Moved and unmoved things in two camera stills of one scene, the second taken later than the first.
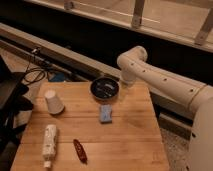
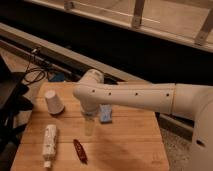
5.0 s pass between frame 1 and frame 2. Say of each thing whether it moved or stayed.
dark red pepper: stayed
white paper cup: stayed
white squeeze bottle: stayed
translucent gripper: moved
